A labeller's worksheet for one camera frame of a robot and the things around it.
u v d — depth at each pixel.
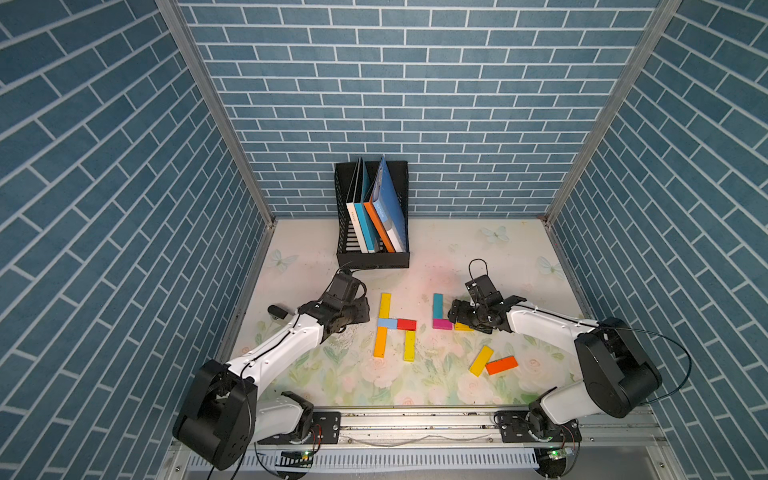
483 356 0.87
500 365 0.85
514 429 0.73
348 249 1.10
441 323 0.91
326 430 0.74
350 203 0.83
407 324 0.92
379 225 0.91
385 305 0.96
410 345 0.87
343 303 0.66
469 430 0.76
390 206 1.06
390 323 0.93
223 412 0.40
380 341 0.89
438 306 0.96
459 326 0.89
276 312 0.89
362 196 0.85
